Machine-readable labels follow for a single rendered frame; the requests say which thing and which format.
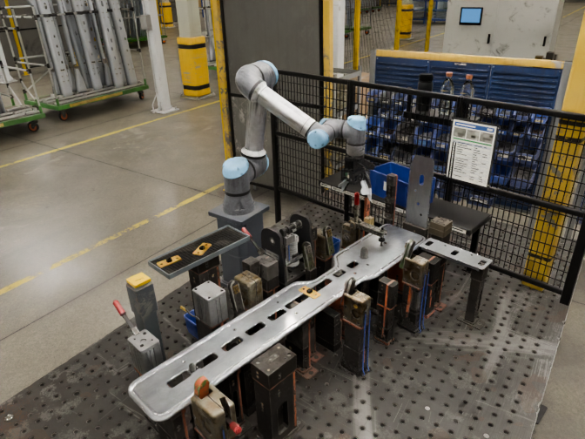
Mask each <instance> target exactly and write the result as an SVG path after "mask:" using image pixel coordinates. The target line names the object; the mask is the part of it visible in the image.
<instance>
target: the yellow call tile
mask: <svg viewBox="0 0 585 439"><path fill-rule="evenodd" d="M126 281H127V282H128V283H129V284H130V285H132V286H133V287H135V288H137V287H140V286H142V285H144V284H146V283H148V282H150V281H151V278H149V277H148V276H147V275H145V274H143V273H142V272H141V273H139V274H136V275H134V276H132V277H130V278H128V279H126Z"/></svg>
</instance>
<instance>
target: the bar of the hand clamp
mask: <svg viewBox="0 0 585 439"><path fill-rule="evenodd" d="M351 222H354V221H350V223H351ZM354 223H355V224H356V228H359V229H360V230H363V231H366V232H368V233H371V234H374V235H377V236H379V242H384V241H385V238H383V237H384V235H387V230H385V229H384V227H382V228H379V227H377V226H373V225H371V224H368V223H366V222H364V221H361V220H358V223H356V222H354Z"/></svg>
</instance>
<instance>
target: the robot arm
mask: <svg viewBox="0 0 585 439"><path fill-rule="evenodd" d="M278 78H279V74H278V71H277V69H276V68H275V66H274V65H273V64H272V63H271V62H269V61H265V60H263V61H257V62H255V63H252V64H247V65H244V66H242V67H241V68H240V69H239V70H238V72H237V74H236V77H235V82H236V85H237V88H238V89H239V91H240V92H241V94H242V95H244V96H245V97H246V98H247V99H248V109H247V120H246V131H245V146H244V147H243V148H242V149H241V156H240V157H234V158H233V159H232V158H230V159H228V160H227V161H225V163H224V164H223V171H222V173H223V177H224V186H225V197H224V202H223V205H222V207H223V212H224V213H226V214H229V215H234V216H239V215H245V214H248V213H251V212H253V211H254V209H255V202H254V200H253V198H252V195H251V191H250V182H251V181H253V180H254V179H256V178H257V177H259V176H261V175H262V174H263V173H264V172H265V171H266V170H267V168H268V166H269V159H268V157H267V155H266V150H265V149H264V148H263V146H264V137H265V128H266V112H267V111H269V112H271V113H272V114H273V115H275V116H276V117H278V118H279V119H281V120H282V121H284V122H285V123H286V124H288V125H290V126H291V127H292V128H293V129H294V130H296V131H297V132H299V133H300V134H302V135H303V136H304V137H306V138H307V142H308V144H309V145H310V146H311V147H312V148H314V149H320V148H322V147H324V146H326V145H327V144H328V143H330V142H331V141H332V140H334V139H335V138H346V153H347V156H345V168H343V169H341V180H343V182H341V183H340V184H339V187H340V186H342V187H341V191H342V192H344V191H345V190H346V187H347V186H348V185H349V184H354V185H355V184H359V182H360V184H361V186H362V188H361V190H360V192H361V194H362V195H367V197H368V199H369V201H371V198H372V189H371V188H372V186H371V180H370V178H369V176H368V174H367V173H366V170H365V168H366V169H367V170H373V169H374V167H375V165H374V164H373V163H372V162H371V161H367V160H365V159H363V158H364V155H365V144H366V118H365V117H363V116H360V115H352V116H350V117H348V119H347V120H341V119H333V118H323V119H321V120H320V122H319V123H318V122H316V121H315V120H314V119H312V118H310V117H309V116H308V115H306V114H305V113H304V112H303V111H301V110H300V109H298V108H297V107H296V106H294V105H292V104H291V103H290V102H288V101H287V100H285V99H284V98H282V97H281V96H280V95H279V94H278V93H276V92H275V91H273V90H272V88H273V86H275V85H276V83H277V82H278ZM363 166H364V167H363ZM343 172H344V177H343V178H342V173H343ZM345 172H346V173H345ZM345 175H346V176H345ZM362 179H363V180H362ZM361 180H362V181H361Z"/></svg>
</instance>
